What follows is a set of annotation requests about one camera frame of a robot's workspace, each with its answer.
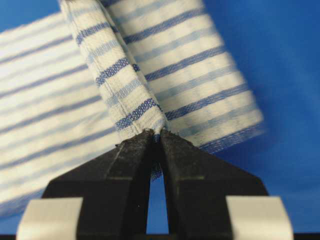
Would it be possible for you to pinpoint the blue table cloth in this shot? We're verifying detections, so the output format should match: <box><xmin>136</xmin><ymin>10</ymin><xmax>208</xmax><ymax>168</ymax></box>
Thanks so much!
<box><xmin>0</xmin><ymin>0</ymin><xmax>320</xmax><ymax>234</ymax></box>

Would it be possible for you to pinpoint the blue striped white towel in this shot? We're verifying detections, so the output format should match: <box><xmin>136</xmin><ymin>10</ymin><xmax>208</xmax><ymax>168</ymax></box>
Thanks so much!
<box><xmin>0</xmin><ymin>0</ymin><xmax>264</xmax><ymax>218</ymax></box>

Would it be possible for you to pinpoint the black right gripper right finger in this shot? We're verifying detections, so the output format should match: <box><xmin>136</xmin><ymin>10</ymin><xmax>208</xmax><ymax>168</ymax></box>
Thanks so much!
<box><xmin>160</xmin><ymin>130</ymin><xmax>294</xmax><ymax>240</ymax></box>

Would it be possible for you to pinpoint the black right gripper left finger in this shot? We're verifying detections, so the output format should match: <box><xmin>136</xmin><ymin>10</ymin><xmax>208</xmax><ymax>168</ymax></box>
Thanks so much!
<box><xmin>16</xmin><ymin>130</ymin><xmax>153</xmax><ymax>240</ymax></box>

